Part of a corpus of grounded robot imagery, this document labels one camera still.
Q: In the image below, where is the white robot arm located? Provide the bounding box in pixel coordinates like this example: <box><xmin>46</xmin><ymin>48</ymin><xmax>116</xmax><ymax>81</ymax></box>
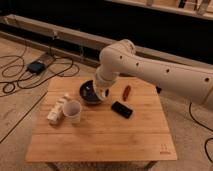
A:
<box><xmin>93</xmin><ymin>39</ymin><xmax>213</xmax><ymax>111</ymax></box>

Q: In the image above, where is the wooden beam rail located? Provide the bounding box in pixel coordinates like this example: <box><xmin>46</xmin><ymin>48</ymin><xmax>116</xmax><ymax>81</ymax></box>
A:
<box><xmin>0</xmin><ymin>14</ymin><xmax>213</xmax><ymax>71</ymax></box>

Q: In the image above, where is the white ceramic cup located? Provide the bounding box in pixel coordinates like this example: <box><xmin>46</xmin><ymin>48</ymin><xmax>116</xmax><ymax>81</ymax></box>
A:
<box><xmin>62</xmin><ymin>100</ymin><xmax>82</xmax><ymax>124</ymax></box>

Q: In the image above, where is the red brown small object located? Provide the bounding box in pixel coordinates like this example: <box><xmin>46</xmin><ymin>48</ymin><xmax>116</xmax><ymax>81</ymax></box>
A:
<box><xmin>123</xmin><ymin>85</ymin><xmax>131</xmax><ymax>101</ymax></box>

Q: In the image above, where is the black rectangular device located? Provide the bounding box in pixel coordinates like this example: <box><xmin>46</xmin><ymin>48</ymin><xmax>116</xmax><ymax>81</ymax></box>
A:
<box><xmin>111</xmin><ymin>101</ymin><xmax>133</xmax><ymax>119</ymax></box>

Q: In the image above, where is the dark power adapter box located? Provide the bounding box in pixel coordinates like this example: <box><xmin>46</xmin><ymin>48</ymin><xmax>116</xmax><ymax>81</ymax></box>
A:
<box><xmin>27</xmin><ymin>61</ymin><xmax>45</xmax><ymax>74</ymax></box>

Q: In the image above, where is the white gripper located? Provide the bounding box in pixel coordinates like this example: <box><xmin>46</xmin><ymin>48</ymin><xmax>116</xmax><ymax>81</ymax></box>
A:
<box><xmin>93</xmin><ymin>75</ymin><xmax>109</xmax><ymax>100</ymax></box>

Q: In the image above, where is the black cable at right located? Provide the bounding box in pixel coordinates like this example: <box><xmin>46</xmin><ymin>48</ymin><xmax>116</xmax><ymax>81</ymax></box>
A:
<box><xmin>188</xmin><ymin>101</ymin><xmax>213</xmax><ymax>165</ymax></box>

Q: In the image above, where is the dark blue bowl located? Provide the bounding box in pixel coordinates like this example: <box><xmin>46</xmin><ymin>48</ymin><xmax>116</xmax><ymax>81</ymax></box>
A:
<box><xmin>79</xmin><ymin>80</ymin><xmax>101</xmax><ymax>105</ymax></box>

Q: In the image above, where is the wooden table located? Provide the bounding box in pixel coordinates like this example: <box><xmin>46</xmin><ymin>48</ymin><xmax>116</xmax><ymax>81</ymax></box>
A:
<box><xmin>26</xmin><ymin>77</ymin><xmax>177</xmax><ymax>162</ymax></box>

